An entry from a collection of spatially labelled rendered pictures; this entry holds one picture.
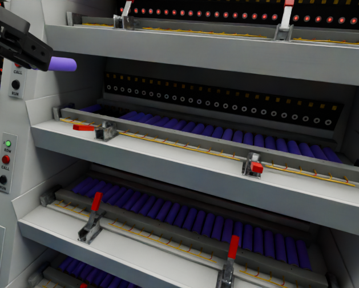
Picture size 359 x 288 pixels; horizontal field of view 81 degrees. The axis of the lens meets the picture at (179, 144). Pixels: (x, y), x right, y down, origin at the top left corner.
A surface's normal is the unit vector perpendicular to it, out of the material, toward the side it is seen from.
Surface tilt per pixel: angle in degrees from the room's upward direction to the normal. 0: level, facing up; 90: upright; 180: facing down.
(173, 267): 21
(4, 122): 90
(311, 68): 111
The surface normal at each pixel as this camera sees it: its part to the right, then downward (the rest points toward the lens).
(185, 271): 0.08, -0.90
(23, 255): 0.94, 0.21
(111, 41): -0.33, 0.37
